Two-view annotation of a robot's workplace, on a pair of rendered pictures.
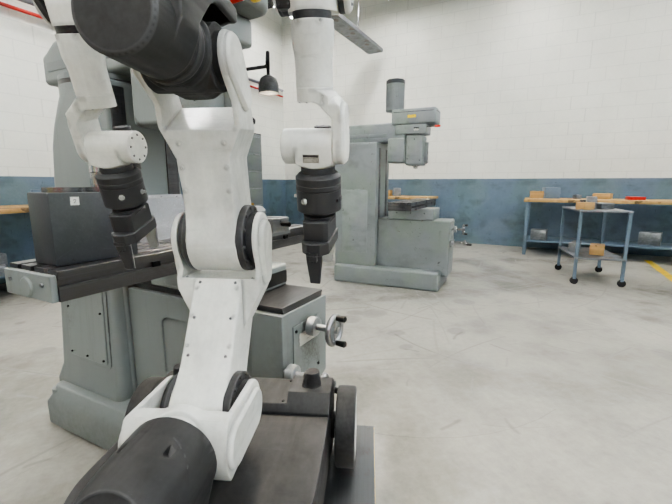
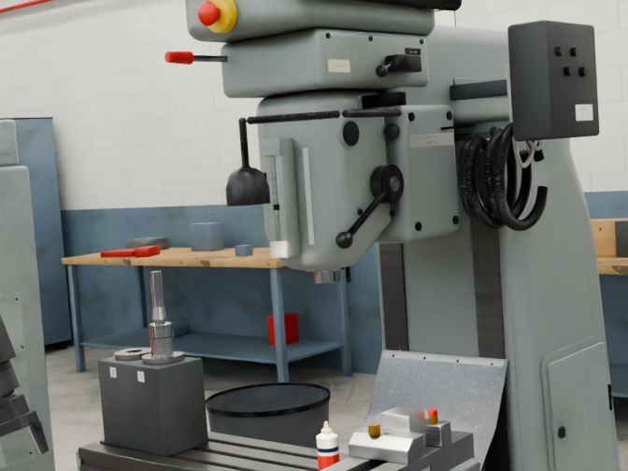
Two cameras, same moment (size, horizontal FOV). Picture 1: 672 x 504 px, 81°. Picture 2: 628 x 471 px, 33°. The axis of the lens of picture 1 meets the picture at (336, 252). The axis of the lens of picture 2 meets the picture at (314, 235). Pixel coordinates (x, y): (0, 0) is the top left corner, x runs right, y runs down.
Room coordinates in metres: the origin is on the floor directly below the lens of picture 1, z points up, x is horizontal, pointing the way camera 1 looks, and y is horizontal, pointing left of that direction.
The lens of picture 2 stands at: (1.96, -1.44, 1.51)
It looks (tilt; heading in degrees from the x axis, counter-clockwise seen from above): 4 degrees down; 103
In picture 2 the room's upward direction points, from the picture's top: 4 degrees counter-clockwise
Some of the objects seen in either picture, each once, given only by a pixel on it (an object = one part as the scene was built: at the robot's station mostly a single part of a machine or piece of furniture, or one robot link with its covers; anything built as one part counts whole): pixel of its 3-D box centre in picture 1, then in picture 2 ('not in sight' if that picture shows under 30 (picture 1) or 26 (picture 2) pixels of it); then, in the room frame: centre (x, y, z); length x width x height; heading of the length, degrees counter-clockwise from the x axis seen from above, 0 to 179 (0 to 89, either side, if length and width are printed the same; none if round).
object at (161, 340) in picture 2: (99, 176); (161, 341); (1.14, 0.68, 1.14); 0.05 x 0.05 x 0.06
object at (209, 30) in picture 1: (188, 58); not in sight; (0.72, 0.26, 1.34); 0.14 x 0.13 x 0.12; 85
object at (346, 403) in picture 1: (346, 425); not in sight; (0.93, -0.03, 0.50); 0.20 x 0.05 x 0.20; 175
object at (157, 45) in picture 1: (168, 25); not in sight; (0.66, 0.26, 1.37); 0.28 x 0.13 x 0.18; 175
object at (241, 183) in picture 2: (268, 84); (247, 185); (1.48, 0.24, 1.47); 0.07 x 0.07 x 0.06
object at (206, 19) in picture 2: not in sight; (210, 13); (1.44, 0.26, 1.76); 0.04 x 0.03 x 0.04; 152
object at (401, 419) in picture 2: not in sight; (403, 427); (1.69, 0.41, 1.02); 0.06 x 0.05 x 0.06; 155
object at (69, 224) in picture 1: (86, 223); (151, 398); (1.10, 0.71, 1.01); 0.22 x 0.12 x 0.20; 148
